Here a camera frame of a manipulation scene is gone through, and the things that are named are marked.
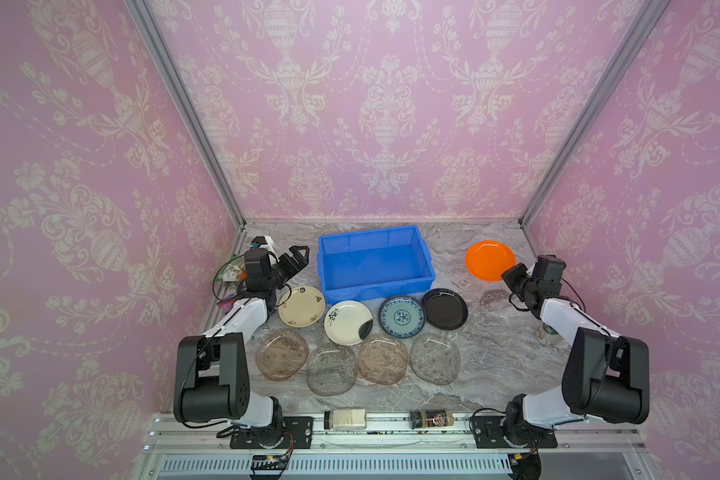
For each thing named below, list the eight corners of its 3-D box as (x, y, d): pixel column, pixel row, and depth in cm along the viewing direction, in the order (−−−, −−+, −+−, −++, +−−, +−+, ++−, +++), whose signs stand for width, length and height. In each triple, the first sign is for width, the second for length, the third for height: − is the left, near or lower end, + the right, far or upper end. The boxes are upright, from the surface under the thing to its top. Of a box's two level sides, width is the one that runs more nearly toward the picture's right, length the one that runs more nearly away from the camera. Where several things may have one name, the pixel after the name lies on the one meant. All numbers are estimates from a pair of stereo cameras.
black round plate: (424, 330, 94) (425, 326, 91) (419, 292, 102) (420, 288, 100) (469, 330, 94) (472, 326, 91) (461, 292, 102) (463, 288, 100)
